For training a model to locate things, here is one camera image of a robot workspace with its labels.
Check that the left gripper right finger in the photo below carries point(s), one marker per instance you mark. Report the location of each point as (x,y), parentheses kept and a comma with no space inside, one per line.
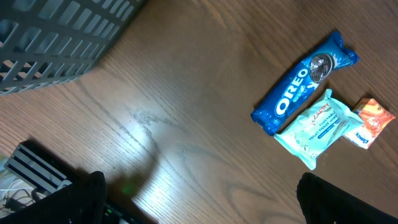
(322,202)

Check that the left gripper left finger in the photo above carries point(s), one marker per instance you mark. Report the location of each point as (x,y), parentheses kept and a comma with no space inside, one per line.
(80,202)

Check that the teal wet wipes pack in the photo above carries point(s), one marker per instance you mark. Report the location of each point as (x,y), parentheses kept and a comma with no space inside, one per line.
(318,127)

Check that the small orange tissue pack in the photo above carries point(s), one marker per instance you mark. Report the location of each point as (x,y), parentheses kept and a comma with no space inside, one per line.
(375,118)

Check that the blue Oreo cookie pack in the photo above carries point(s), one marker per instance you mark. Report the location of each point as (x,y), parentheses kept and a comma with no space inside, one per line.
(297,85)

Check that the grey plastic mesh basket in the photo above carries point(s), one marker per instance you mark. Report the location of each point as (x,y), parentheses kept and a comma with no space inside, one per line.
(48,42)

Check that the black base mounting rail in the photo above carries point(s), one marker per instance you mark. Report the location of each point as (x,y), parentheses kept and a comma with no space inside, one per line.
(38,167)

